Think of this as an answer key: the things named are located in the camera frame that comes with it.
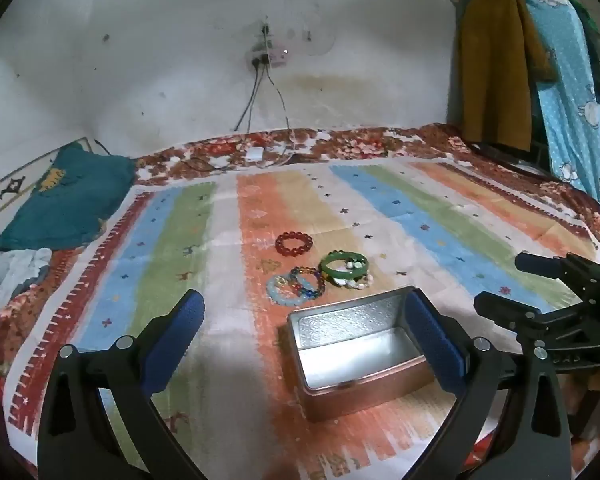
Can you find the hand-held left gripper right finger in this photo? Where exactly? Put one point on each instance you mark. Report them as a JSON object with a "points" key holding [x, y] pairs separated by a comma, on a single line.
{"points": [[435, 340]]}

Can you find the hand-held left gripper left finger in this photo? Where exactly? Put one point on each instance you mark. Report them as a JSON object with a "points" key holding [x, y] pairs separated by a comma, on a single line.
{"points": [[175, 340]]}

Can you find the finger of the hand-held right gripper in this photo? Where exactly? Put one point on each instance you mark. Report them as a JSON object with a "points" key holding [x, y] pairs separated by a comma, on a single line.
{"points": [[535, 262], [500, 307]]}

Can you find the rectangular metal tin box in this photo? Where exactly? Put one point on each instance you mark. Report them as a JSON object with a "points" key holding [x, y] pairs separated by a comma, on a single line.
{"points": [[352, 342]]}

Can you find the green jade bangle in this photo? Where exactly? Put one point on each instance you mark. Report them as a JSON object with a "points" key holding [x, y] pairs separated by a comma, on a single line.
{"points": [[326, 267]]}

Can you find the colourful striped mat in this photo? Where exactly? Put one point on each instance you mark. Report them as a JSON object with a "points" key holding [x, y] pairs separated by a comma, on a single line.
{"points": [[420, 220]]}

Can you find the teal pillow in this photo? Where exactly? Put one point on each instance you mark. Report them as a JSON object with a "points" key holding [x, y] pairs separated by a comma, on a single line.
{"points": [[70, 210]]}

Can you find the blue printed cloth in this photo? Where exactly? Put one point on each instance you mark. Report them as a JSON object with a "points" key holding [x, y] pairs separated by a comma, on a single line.
{"points": [[565, 90]]}

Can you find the white grey cloth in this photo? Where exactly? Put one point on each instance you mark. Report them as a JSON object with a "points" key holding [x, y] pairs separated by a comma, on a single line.
{"points": [[10, 280]]}

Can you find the mustard yellow towel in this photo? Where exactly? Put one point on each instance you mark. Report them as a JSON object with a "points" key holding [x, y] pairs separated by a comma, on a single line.
{"points": [[490, 70]]}

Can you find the white charger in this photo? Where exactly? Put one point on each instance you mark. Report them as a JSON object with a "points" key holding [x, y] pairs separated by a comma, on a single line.
{"points": [[254, 155]]}

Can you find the floral bedsheet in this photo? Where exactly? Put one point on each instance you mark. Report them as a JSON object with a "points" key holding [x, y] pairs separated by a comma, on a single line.
{"points": [[360, 145]]}

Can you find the dark green cloth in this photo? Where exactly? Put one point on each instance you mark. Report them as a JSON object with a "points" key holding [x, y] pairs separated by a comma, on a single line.
{"points": [[597, 60]]}

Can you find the white power strip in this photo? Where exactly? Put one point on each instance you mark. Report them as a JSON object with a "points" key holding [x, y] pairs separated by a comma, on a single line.
{"points": [[270, 57]]}

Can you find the black wall plug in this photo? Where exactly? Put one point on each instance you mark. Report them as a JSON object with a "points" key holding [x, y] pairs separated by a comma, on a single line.
{"points": [[265, 30]]}

